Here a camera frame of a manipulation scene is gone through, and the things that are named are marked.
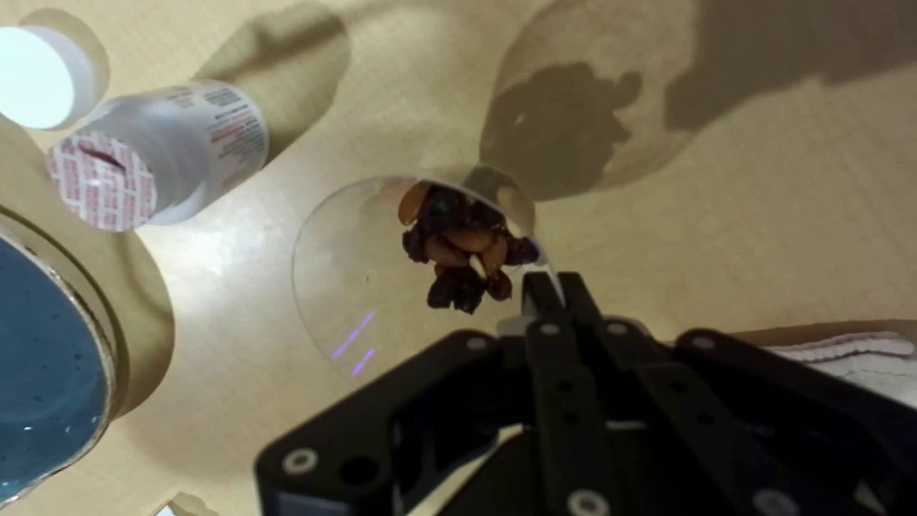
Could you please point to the white pill bottle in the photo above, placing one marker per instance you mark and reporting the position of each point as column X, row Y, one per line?
column 181, row 132

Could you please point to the white bottle cap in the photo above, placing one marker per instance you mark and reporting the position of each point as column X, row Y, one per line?
column 33, row 75

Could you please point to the blue ceramic plate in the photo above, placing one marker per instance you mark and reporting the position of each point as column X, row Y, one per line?
column 47, row 363

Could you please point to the grey folded towel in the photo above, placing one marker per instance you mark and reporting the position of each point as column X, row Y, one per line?
column 861, row 353

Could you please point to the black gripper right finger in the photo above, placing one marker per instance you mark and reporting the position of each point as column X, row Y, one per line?
column 668, row 411

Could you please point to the small brown pinecone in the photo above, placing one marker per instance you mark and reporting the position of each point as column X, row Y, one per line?
column 459, row 247

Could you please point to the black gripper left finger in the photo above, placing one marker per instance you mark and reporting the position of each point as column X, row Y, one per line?
column 403, row 403

